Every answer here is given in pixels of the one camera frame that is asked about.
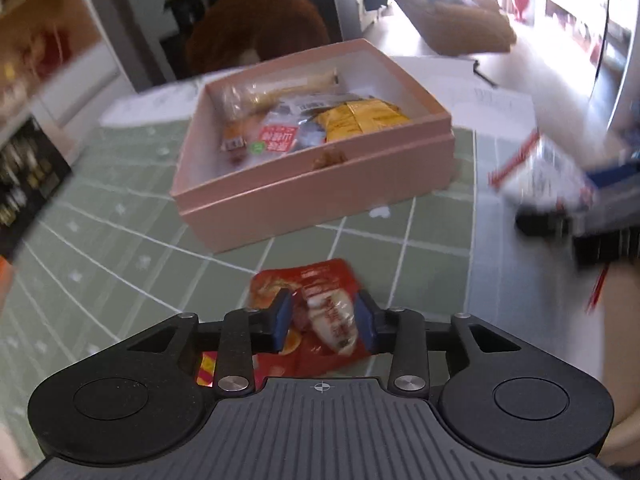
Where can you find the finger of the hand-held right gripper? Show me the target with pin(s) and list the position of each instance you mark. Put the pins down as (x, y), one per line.
(545, 222)
(615, 175)

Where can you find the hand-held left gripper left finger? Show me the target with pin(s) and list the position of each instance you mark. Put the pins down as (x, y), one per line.
(280, 322)

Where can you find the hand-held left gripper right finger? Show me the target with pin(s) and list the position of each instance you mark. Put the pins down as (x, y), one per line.
(365, 322)

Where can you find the white snack packet red edge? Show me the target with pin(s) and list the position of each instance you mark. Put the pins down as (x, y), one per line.
(540, 170)

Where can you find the maroon snack packet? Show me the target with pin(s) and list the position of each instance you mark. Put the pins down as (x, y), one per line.
(325, 280)

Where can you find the pink cardboard box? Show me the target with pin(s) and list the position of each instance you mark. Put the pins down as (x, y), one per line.
(310, 200)

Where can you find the clear lollipop packet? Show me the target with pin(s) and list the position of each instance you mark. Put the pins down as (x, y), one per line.
(275, 141)

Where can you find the orange pastry packet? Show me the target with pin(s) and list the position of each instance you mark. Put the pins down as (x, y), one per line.
(237, 125)

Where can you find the yellow snack packet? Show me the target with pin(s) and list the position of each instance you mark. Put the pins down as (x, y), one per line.
(360, 117)

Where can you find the clear long snack packet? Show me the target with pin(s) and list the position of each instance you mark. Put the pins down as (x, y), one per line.
(300, 85)

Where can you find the black pen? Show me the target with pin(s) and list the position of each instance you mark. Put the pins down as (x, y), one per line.
(482, 72)

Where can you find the brown snack piece in box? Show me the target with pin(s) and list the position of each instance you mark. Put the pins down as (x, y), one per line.
(328, 158)

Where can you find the red ornament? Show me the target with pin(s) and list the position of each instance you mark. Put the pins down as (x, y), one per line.
(522, 0)

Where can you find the green checked tablecloth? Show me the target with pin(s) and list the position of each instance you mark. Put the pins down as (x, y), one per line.
(100, 240)

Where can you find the orange box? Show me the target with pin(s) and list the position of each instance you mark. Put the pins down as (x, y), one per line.
(3, 277)

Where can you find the large black snack bag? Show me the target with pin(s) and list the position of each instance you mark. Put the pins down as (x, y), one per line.
(25, 180)

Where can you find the brown round cushion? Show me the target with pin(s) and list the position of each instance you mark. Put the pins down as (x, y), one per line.
(255, 25)

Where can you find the black appliance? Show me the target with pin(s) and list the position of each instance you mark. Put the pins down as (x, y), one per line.
(182, 10)

